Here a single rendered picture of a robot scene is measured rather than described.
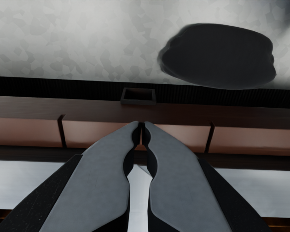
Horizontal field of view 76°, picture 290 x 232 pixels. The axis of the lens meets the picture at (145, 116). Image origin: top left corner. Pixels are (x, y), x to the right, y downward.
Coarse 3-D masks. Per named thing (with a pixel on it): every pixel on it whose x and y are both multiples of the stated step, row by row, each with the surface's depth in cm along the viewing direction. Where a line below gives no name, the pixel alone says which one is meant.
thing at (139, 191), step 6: (132, 186) 24; (138, 186) 24; (144, 186) 24; (132, 192) 24; (138, 192) 24; (144, 192) 24; (132, 198) 25; (138, 198) 25; (144, 198) 25; (132, 204) 25; (138, 204) 25; (144, 204) 25; (132, 210) 26; (138, 210) 26; (144, 210) 26
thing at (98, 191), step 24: (96, 144) 10; (120, 144) 10; (96, 168) 8; (120, 168) 8; (72, 192) 7; (96, 192) 7; (120, 192) 7; (48, 216) 6; (72, 216) 6; (96, 216) 6; (120, 216) 6
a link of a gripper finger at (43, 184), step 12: (60, 168) 8; (72, 168) 8; (48, 180) 8; (60, 180) 8; (36, 192) 7; (48, 192) 7; (60, 192) 7; (24, 204) 7; (36, 204) 7; (48, 204) 7; (12, 216) 6; (24, 216) 6; (36, 216) 6; (0, 228) 6; (12, 228) 6; (24, 228) 6; (36, 228) 6
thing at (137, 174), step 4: (136, 164) 22; (136, 168) 22; (140, 168) 22; (132, 172) 22; (136, 172) 22; (140, 172) 22; (144, 172) 22; (128, 176) 23; (132, 176) 23; (136, 176) 23; (140, 176) 23; (144, 176) 23; (148, 176) 23; (128, 180) 23; (132, 180) 23; (136, 180) 23; (140, 180) 23; (144, 180) 23; (148, 180) 23
